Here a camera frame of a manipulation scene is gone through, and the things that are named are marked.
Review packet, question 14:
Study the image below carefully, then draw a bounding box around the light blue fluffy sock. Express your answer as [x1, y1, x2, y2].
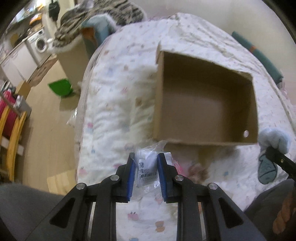
[257, 128, 291, 185]

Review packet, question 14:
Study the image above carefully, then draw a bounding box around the clear plastic packet white label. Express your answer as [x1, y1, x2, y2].
[132, 141, 173, 200]

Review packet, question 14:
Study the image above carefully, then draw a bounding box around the person's right hand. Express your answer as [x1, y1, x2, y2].
[273, 191, 295, 235]

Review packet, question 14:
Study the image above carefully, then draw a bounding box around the beige brown scrunchie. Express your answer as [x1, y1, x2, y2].
[188, 163, 209, 184]

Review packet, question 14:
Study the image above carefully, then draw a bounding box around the teal rolled mat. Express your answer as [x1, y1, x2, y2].
[231, 31, 283, 84]

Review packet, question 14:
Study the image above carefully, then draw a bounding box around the brown cardboard box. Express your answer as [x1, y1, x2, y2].
[152, 47, 258, 146]

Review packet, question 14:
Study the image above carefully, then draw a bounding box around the white patterned bed quilt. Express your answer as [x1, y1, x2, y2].
[77, 13, 295, 240]

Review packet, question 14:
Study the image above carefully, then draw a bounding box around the pink suitcase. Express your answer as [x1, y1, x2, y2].
[0, 89, 17, 140]

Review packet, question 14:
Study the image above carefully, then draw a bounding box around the yellow wooden chair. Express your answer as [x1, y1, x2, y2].
[1, 105, 27, 182]

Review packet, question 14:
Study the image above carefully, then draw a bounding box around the green dustpan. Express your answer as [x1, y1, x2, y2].
[48, 78, 73, 97]

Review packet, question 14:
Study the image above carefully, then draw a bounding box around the white kitchen cabinet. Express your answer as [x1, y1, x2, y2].
[1, 42, 38, 86]

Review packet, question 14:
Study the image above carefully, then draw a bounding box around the tall cardboard box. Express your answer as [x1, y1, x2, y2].
[55, 35, 89, 89]

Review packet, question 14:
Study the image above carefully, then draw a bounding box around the white washing machine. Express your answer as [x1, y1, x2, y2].
[25, 28, 51, 67]

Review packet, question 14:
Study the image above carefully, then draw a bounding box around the teal cushion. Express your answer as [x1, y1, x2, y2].
[80, 14, 117, 59]

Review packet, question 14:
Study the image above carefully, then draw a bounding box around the striped knit blanket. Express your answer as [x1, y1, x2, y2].
[51, 1, 147, 53]

